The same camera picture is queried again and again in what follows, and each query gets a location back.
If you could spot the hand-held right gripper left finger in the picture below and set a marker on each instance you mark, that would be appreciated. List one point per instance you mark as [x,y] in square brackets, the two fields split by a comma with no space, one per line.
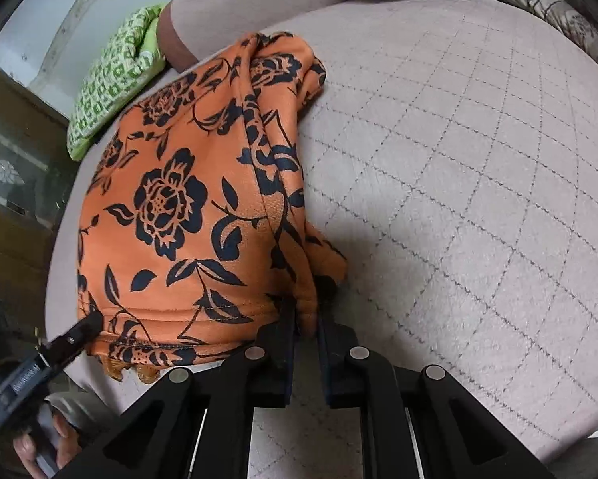
[289,359]

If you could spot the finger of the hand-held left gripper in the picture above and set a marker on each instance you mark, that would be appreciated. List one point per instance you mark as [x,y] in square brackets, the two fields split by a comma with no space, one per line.
[76,335]

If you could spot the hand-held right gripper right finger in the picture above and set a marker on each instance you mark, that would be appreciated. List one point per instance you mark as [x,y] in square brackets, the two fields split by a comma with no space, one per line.
[326,359]

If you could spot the orange floral garment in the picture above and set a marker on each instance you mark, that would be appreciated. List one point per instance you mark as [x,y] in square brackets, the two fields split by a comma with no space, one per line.
[179,209]

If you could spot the person's left hand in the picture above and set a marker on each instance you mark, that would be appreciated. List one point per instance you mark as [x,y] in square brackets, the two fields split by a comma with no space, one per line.
[64,434]

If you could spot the wooden glass cabinet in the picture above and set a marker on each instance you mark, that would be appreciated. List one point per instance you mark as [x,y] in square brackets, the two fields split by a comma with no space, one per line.
[9,239]

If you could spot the green patterned quilt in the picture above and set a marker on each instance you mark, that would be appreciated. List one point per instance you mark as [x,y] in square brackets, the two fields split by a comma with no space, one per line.
[109,95]

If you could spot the pink padded headboard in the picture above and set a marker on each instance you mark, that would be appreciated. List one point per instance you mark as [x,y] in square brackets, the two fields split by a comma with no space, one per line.
[254,5]

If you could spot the beige patterned pillow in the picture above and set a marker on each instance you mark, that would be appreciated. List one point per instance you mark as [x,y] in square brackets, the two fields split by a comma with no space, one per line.
[568,20]

